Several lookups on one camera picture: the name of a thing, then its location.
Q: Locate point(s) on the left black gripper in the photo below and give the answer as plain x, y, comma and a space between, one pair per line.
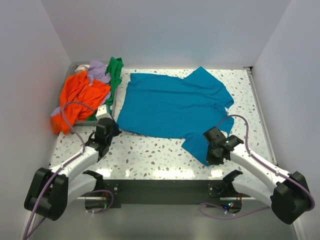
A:
116, 131

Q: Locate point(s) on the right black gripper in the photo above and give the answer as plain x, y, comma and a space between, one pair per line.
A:
212, 161

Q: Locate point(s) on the blue t shirt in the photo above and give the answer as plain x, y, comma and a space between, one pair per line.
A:
170, 107

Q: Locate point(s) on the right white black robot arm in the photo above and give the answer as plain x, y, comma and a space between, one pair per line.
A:
287, 194

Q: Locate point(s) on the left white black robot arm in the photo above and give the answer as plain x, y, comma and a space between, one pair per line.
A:
51, 190

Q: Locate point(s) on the orange t shirt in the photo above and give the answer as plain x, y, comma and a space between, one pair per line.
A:
78, 101

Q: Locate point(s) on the green t shirt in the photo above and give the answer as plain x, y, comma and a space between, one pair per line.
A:
114, 68

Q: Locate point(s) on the pale pink t shirt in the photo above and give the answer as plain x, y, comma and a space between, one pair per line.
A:
82, 68

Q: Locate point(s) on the clear plastic bin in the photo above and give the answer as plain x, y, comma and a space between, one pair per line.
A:
72, 70

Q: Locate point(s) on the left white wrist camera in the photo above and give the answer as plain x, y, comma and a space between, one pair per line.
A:
102, 112

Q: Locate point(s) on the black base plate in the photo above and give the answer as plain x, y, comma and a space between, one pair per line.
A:
166, 192

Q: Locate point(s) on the aluminium frame rail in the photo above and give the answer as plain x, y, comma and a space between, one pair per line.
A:
91, 198

